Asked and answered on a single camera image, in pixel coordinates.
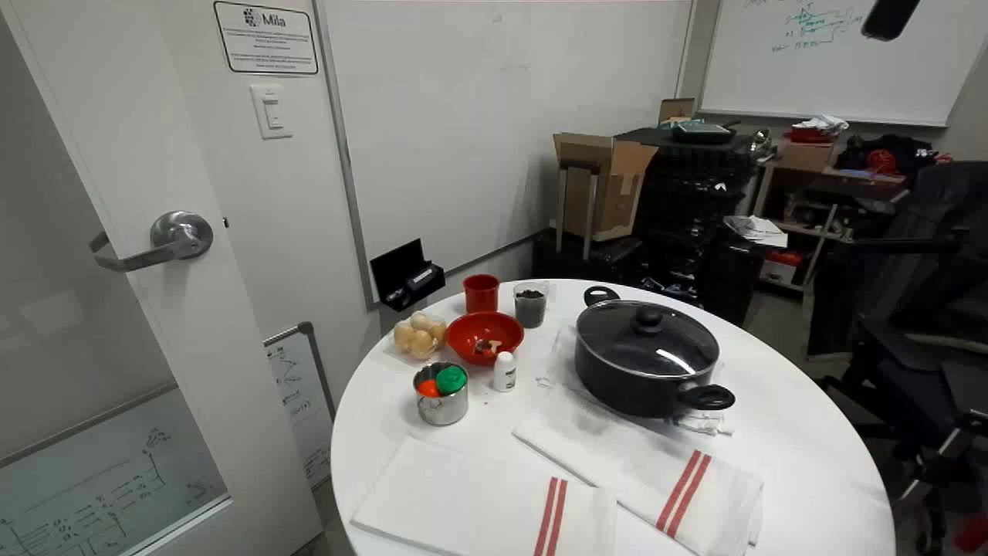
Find framed whiteboard with writing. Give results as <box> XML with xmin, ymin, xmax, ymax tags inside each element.
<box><xmin>697</xmin><ymin>0</ymin><xmax>981</xmax><ymax>132</ymax></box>

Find large wall whiteboard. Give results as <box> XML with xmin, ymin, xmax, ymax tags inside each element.
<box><xmin>311</xmin><ymin>0</ymin><xmax>697</xmax><ymax>308</ymax></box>

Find black marker holder box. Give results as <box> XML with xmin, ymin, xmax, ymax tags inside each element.
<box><xmin>368</xmin><ymin>237</ymin><xmax>447</xmax><ymax>312</ymax></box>

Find small leaning whiteboard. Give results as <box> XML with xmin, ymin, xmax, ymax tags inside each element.
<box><xmin>262</xmin><ymin>322</ymin><xmax>340</xmax><ymax>488</ymax></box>

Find red bowl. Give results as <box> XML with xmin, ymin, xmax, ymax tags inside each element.
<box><xmin>441</xmin><ymin>308</ymin><xmax>529</xmax><ymax>367</ymax></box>

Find clear plastic wrapper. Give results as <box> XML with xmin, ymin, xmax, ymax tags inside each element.
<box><xmin>675</xmin><ymin>406</ymin><xmax>743</xmax><ymax>443</ymax></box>

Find white cloth pile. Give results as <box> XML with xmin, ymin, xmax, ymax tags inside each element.
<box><xmin>789</xmin><ymin>110</ymin><xmax>853</xmax><ymax>143</ymax></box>

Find white light switch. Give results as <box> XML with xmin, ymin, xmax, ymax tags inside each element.
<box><xmin>252</xmin><ymin>83</ymin><xmax>296</xmax><ymax>143</ymax></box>

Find metal tin can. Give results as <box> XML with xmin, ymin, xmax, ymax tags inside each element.
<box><xmin>412</xmin><ymin>360</ymin><xmax>474</xmax><ymax>430</ymax></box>

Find large cardboard box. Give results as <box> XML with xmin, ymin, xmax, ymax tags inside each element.
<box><xmin>553</xmin><ymin>131</ymin><xmax>661</xmax><ymax>248</ymax></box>

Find small cardboard box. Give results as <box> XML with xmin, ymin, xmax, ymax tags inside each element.
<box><xmin>659</xmin><ymin>97</ymin><xmax>697</xmax><ymax>126</ymax></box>

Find small white bottle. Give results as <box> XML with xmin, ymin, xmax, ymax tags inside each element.
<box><xmin>488</xmin><ymin>350</ymin><xmax>518</xmax><ymax>394</ymax></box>

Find white wall sign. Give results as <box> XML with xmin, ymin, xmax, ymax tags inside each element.
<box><xmin>211</xmin><ymin>0</ymin><xmax>321</xmax><ymax>78</ymax></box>

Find glass pot lid black knob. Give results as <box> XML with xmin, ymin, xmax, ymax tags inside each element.
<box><xmin>575</xmin><ymin>298</ymin><xmax>723</xmax><ymax>384</ymax></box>

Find beige garlic bulbs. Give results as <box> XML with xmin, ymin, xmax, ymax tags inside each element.
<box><xmin>392</xmin><ymin>312</ymin><xmax>451</xmax><ymax>363</ymax></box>

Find black cooking pot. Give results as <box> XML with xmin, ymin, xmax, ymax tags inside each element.
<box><xmin>572</xmin><ymin>284</ymin><xmax>739</xmax><ymax>424</ymax></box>

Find wooden shelf unit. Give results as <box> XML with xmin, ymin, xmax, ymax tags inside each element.
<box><xmin>753</xmin><ymin>152</ymin><xmax>912</xmax><ymax>303</ymax></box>

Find black office chair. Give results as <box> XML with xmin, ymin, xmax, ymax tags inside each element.
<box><xmin>807</xmin><ymin>159</ymin><xmax>988</xmax><ymax>556</ymax></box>

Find black bag with red patch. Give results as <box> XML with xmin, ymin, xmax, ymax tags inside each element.
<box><xmin>834</xmin><ymin>131</ymin><xmax>940</xmax><ymax>178</ymax></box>

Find cardboard box on shelf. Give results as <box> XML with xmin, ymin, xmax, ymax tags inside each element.
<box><xmin>776</xmin><ymin>137</ymin><xmax>842</xmax><ymax>174</ymax></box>

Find red cup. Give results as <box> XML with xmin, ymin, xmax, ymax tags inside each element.
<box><xmin>459</xmin><ymin>271</ymin><xmax>504</xmax><ymax>318</ymax></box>

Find black equipment cart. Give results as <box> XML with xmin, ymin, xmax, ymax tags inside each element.
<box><xmin>614</xmin><ymin>122</ymin><xmax>765</xmax><ymax>325</ymax></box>

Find white container red lid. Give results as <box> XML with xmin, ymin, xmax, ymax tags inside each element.
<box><xmin>759</xmin><ymin>250</ymin><xmax>807</xmax><ymax>290</ymax></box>

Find silver door lever handle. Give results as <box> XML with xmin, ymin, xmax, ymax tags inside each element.
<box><xmin>87</xmin><ymin>207</ymin><xmax>216</xmax><ymax>276</ymax></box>

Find grey cup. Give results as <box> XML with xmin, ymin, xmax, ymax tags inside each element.
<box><xmin>514</xmin><ymin>284</ymin><xmax>550</xmax><ymax>330</ymax></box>

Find white paper sheets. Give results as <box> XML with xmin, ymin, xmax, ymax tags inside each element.
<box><xmin>723</xmin><ymin>213</ymin><xmax>792</xmax><ymax>250</ymax></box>

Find white door with glass panel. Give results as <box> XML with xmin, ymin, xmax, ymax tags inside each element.
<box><xmin>0</xmin><ymin>0</ymin><xmax>329</xmax><ymax>556</ymax></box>

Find white towel red stripes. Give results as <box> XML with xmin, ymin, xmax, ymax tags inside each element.
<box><xmin>350</xmin><ymin>436</ymin><xmax>693</xmax><ymax>556</ymax></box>
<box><xmin>510</xmin><ymin>411</ymin><xmax>765</xmax><ymax>556</ymax></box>

